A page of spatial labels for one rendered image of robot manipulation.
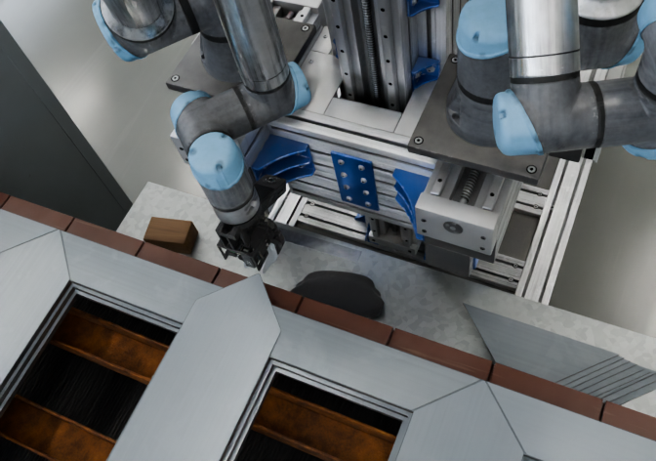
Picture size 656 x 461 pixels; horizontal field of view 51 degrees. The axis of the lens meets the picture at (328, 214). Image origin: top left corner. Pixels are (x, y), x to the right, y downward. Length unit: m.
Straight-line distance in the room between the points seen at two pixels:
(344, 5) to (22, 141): 0.99
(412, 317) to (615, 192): 1.17
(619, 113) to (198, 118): 0.60
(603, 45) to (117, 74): 2.30
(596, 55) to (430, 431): 0.62
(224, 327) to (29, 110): 0.88
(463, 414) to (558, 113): 0.56
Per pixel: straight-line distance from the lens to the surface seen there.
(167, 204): 1.66
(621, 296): 2.24
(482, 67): 1.06
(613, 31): 1.06
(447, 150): 1.17
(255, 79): 1.05
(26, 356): 1.43
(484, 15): 1.05
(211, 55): 1.32
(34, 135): 1.94
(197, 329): 1.29
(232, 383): 1.23
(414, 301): 1.42
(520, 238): 2.04
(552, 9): 0.78
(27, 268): 1.51
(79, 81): 3.10
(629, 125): 0.82
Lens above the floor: 1.98
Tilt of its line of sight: 57 degrees down
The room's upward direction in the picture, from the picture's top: 16 degrees counter-clockwise
